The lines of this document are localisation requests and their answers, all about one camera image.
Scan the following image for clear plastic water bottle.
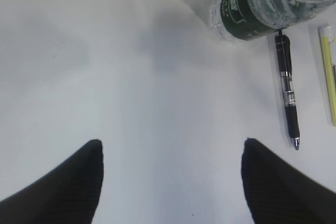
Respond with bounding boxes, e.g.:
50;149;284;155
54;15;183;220
211;0;335;41

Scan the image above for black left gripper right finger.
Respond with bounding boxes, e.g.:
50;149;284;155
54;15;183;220
241;138;335;223

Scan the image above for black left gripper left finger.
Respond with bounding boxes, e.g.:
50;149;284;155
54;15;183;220
1;140;104;223

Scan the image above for black pen left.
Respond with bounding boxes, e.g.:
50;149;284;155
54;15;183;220
275;30;300;151

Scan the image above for yellow utility knife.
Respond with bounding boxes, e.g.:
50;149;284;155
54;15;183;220
318;25;335;126

